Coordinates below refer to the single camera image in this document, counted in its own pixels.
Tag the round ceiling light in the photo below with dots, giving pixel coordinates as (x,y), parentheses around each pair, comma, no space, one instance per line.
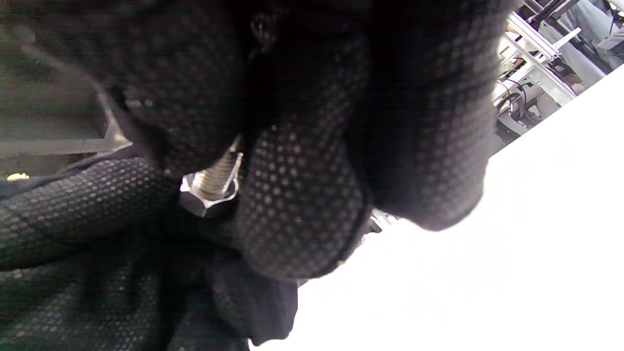
(18,176)

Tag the silver threaded screw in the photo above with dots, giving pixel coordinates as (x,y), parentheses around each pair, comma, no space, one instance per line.
(219,178)

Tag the person's right hand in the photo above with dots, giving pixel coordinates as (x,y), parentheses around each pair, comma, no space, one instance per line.
(317,97)

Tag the person's left hand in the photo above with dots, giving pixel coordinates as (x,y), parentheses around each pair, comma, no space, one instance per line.
(87,282)

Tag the silver hex nut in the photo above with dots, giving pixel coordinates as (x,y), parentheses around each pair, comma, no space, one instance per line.
(195,204)

